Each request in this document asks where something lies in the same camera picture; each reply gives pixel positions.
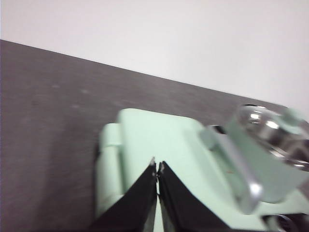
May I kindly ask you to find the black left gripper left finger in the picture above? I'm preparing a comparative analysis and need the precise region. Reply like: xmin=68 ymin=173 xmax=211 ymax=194
xmin=89 ymin=157 xmax=158 ymax=232

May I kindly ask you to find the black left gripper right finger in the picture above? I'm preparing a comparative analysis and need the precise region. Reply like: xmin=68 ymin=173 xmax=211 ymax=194
xmin=157 ymin=160 xmax=230 ymax=232

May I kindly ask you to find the green pot with side handle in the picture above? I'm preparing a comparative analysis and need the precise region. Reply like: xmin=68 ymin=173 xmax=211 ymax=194
xmin=225 ymin=116 xmax=309 ymax=204

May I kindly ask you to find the green hinged griddle cover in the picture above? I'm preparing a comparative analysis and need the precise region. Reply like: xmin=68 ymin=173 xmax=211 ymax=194
xmin=95 ymin=108 xmax=309 ymax=232

